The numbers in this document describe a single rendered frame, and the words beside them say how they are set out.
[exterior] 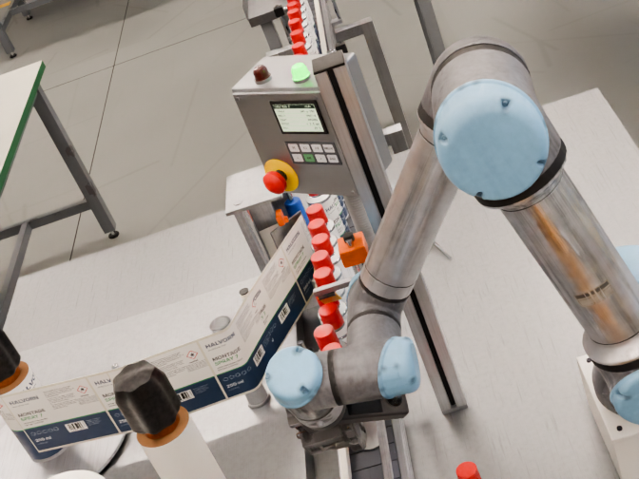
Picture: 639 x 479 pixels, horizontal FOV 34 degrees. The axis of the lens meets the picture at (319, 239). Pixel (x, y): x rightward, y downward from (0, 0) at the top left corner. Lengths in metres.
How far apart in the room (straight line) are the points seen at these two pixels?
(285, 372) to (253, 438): 0.50
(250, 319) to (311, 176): 0.38
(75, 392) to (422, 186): 0.82
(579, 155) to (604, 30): 2.38
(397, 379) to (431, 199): 0.23
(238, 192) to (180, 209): 2.49
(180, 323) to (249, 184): 0.37
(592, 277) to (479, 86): 0.28
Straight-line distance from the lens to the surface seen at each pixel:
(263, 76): 1.52
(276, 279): 1.91
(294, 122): 1.50
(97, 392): 1.87
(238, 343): 1.81
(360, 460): 1.72
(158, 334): 2.19
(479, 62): 1.17
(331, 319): 1.68
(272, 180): 1.56
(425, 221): 1.35
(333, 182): 1.53
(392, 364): 1.34
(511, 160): 1.12
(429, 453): 1.76
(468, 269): 2.09
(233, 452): 1.84
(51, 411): 1.93
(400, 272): 1.39
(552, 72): 4.45
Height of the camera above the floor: 2.08
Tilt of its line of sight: 32 degrees down
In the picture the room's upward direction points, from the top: 23 degrees counter-clockwise
